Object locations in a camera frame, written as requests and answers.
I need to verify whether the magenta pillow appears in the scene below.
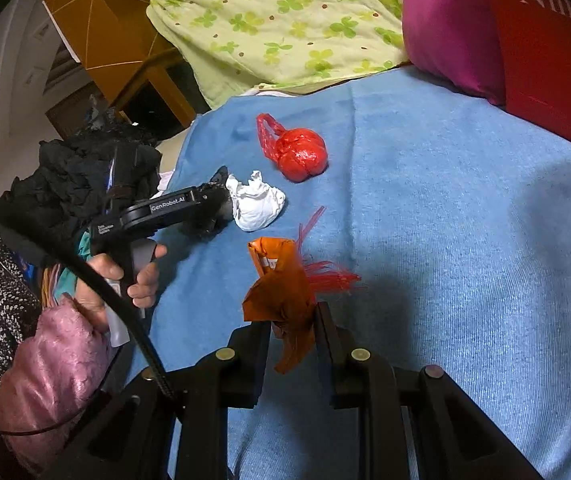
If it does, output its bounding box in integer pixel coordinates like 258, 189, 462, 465
403, 0, 506, 106

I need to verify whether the person's left hand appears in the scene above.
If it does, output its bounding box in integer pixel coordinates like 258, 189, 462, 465
74, 242, 168, 334

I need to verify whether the orange wooden cabinet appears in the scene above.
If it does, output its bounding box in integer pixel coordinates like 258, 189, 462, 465
43, 0, 196, 127

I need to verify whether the pink jacket sleeve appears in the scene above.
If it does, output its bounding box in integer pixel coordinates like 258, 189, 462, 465
0, 294, 112, 474

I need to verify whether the black cable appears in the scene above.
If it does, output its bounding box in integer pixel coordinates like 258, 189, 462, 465
0, 187, 174, 399

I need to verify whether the red Nilrich paper bag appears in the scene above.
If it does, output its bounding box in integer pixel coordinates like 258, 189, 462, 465
488, 0, 571, 141

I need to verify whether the green clover patterned quilt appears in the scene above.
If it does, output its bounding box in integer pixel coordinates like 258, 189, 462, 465
146, 0, 408, 108

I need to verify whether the orange foil wrapper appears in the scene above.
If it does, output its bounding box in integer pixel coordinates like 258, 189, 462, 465
242, 207, 360, 375

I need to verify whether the black clothes pile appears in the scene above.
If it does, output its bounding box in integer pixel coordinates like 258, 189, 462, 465
2, 112, 162, 245

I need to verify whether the light blue bed blanket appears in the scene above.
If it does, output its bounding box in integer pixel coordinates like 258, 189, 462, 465
170, 67, 571, 479

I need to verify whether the red plastic bag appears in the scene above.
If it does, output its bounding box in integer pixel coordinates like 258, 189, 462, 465
256, 114, 329, 183

